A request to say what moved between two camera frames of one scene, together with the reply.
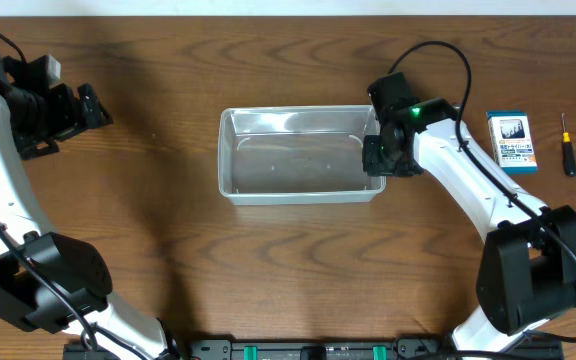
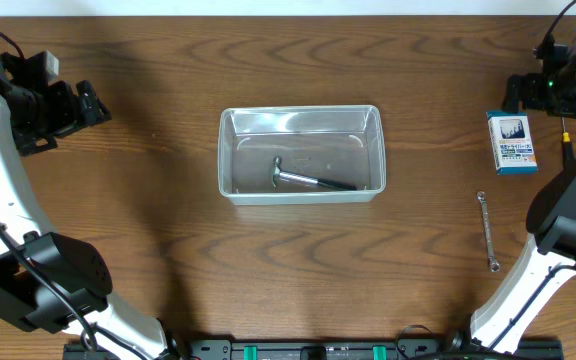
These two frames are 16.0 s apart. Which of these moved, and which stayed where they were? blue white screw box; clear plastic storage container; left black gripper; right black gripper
Moved: right black gripper
Stayed: clear plastic storage container; left black gripper; blue white screw box
